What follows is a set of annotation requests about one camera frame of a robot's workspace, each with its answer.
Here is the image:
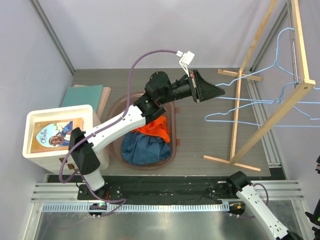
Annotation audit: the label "teal book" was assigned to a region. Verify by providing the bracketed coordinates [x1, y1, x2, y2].
[61, 85, 103, 111]

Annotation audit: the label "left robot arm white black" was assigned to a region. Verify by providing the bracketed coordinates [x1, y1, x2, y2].
[66, 69, 225, 200]

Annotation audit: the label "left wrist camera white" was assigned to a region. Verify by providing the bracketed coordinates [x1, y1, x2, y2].
[176, 50, 195, 77]

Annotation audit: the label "white drawer box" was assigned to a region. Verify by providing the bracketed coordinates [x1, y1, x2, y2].
[22, 104, 101, 175]

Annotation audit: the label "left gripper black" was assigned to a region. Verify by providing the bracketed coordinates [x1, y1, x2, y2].
[158, 69, 225, 105]

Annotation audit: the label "white slotted cable duct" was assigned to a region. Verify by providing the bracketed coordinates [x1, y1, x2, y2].
[42, 201, 230, 213]

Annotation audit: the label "light blue wire hanger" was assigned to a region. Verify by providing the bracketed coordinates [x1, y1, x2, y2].
[204, 82, 320, 128]

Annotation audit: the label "pink transparent plastic bin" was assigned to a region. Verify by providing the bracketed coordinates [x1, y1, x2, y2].
[106, 92, 180, 171]

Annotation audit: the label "wooden clothes rack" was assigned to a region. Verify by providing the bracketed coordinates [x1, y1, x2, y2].
[203, 0, 316, 172]

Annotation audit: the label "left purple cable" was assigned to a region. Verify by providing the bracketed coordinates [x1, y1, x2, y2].
[58, 49, 182, 217]

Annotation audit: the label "aluminium frame rails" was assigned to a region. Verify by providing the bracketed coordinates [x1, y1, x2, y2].
[31, 183, 79, 203]

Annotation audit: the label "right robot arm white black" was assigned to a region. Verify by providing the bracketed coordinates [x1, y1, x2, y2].
[225, 171, 302, 240]

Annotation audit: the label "light blue hanger orange shirt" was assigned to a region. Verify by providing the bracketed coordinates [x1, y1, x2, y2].
[215, 26, 320, 105]

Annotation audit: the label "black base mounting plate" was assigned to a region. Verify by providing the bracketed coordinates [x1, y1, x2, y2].
[46, 174, 287, 206]

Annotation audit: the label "orange t shirt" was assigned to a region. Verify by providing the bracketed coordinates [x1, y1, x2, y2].
[131, 116, 171, 143]

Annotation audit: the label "blue t shirt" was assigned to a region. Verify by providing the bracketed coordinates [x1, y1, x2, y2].
[121, 131, 172, 166]

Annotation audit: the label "Othello book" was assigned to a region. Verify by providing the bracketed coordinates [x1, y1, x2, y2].
[30, 117, 84, 153]

